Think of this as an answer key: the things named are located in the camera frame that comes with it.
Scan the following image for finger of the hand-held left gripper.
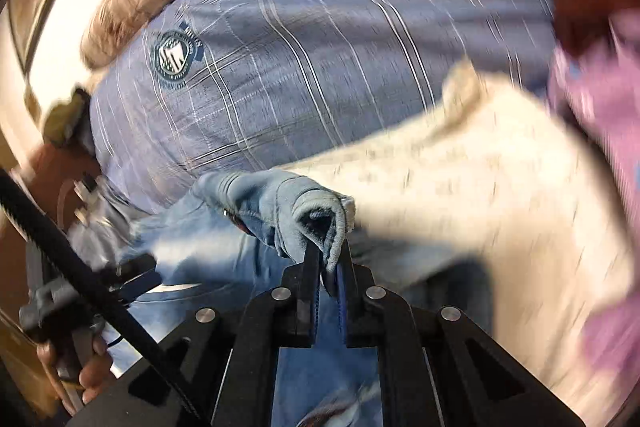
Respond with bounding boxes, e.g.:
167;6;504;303
102;254;162;308

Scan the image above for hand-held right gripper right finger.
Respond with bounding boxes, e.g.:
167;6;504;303
340;239;586;427

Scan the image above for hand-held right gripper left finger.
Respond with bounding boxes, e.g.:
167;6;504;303
70;241;323;427

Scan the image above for blue denim pants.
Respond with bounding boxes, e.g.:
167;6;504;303
115;169;493;427

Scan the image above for person's left hand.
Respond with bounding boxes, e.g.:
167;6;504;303
36;333;115;404

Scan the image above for brown wooden headboard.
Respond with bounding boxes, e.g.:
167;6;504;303
10;142;101;228

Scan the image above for cream leaf-print pillow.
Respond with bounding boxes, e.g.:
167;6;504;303
280;57;636;427

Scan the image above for olive green cloth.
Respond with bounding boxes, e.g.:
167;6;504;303
42;86;94;148

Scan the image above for blue plaid quilt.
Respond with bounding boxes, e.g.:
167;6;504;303
90;0;558;215

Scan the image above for purple printed cloth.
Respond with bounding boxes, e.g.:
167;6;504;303
547;9;640;368

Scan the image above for black ribbed strap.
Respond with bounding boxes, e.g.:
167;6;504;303
0;167;211;427

